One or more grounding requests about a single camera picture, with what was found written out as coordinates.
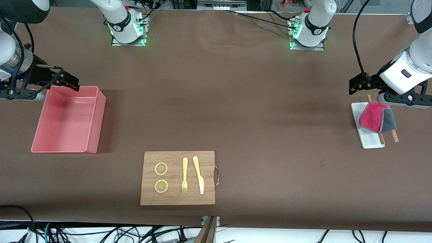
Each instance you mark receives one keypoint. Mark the black power plug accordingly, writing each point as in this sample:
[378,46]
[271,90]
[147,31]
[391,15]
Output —
[183,236]

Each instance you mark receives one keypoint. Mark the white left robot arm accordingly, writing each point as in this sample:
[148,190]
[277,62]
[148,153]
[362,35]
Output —
[317,20]

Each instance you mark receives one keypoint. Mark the pink plastic bin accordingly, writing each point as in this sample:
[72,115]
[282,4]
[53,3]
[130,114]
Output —
[67,121]

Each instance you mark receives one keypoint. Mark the small metal bracket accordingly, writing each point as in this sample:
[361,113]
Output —
[217,220]

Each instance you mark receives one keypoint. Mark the aluminium frame profile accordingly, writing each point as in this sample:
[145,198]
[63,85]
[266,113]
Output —
[409,18]

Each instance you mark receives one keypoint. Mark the red and grey cloth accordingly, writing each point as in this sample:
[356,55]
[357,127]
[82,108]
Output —
[373,116]

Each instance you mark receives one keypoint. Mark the yellow plastic knife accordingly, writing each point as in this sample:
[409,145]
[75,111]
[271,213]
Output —
[199,175]

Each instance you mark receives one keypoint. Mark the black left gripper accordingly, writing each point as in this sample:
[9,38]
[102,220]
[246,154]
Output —
[372,81]

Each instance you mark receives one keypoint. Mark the yellow plastic fork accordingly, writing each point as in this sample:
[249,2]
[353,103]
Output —
[185,168]

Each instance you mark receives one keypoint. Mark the white rectangular tray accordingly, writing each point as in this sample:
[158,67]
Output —
[371,140]

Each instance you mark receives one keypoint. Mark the brown table cover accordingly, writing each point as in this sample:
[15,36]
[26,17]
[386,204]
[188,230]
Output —
[270,135]

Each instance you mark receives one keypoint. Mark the wooden cutting board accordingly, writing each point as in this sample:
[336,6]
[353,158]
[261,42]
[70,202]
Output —
[177,199]

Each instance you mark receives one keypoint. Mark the lemon slice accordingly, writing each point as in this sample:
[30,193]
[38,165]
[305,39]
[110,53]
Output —
[161,186]
[161,168]

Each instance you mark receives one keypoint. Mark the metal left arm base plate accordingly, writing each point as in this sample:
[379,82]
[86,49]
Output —
[307,48]

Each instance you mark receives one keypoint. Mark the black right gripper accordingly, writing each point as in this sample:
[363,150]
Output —
[37,75]

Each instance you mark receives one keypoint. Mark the wooden plank piece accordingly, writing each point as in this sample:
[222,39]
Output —
[206,234]

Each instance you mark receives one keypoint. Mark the grey electronics box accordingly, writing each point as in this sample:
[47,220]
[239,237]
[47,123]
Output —
[221,5]

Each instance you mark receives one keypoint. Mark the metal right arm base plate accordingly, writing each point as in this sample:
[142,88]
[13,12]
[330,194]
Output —
[130,43]

